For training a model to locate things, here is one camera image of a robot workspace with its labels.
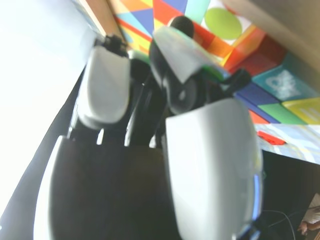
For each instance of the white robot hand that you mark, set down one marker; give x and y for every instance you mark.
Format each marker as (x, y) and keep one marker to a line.
(105, 187)

